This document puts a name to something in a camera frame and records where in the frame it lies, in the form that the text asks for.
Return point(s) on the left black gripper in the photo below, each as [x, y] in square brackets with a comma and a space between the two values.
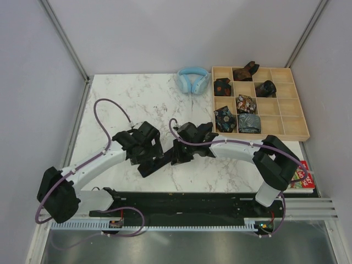
[155, 151]

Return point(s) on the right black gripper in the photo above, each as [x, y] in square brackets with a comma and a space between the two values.
[178, 158]

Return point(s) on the dark blue striped tie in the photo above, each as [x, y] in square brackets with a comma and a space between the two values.
[148, 168]

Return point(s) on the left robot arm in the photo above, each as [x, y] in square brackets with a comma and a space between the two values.
[58, 191]

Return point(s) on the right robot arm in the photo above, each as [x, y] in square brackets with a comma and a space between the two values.
[274, 161]

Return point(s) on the blue hexagon rolled tie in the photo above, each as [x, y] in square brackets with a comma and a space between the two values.
[225, 121]

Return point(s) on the grey blue rolled tie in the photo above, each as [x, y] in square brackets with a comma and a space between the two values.
[249, 123]

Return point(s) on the light blue headphones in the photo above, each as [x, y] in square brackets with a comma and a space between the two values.
[193, 80]

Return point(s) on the black orange-dotted rolled tie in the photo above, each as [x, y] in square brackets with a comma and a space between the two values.
[222, 87]

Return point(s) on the colourful patchwork rolled tie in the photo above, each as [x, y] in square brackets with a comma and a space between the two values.
[245, 104]

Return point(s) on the wooden compartment tray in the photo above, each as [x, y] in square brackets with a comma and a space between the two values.
[281, 114]

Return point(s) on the brown rolled tie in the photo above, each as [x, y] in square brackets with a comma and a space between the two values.
[246, 73]

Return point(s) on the dark glossy rolled tie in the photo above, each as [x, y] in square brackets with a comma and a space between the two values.
[265, 89]

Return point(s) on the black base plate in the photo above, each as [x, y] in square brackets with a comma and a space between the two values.
[189, 208]

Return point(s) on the white slotted cable duct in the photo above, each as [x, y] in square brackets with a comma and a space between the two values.
[114, 225]

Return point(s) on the aluminium rail frame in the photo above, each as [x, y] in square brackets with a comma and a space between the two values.
[297, 207]

